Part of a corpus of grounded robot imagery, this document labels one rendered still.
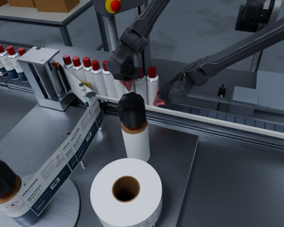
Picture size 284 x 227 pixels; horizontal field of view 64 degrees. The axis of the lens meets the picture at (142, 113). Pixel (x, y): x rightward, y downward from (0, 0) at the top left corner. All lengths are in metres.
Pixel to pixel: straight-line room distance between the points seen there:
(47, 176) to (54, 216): 0.14
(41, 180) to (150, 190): 0.32
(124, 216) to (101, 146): 0.38
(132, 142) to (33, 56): 0.57
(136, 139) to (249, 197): 0.44
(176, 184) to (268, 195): 0.32
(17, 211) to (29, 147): 0.37
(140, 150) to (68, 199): 0.29
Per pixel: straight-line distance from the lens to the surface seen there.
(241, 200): 0.91
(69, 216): 0.83
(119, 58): 0.78
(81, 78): 1.13
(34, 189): 0.76
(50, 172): 0.78
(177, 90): 0.82
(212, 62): 0.83
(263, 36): 0.80
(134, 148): 0.79
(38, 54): 1.08
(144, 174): 0.69
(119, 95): 1.07
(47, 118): 1.15
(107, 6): 0.89
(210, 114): 1.05
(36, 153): 1.03
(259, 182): 0.96
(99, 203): 0.67
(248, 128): 1.00
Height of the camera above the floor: 1.63
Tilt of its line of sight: 45 degrees down
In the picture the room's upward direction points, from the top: 6 degrees counter-clockwise
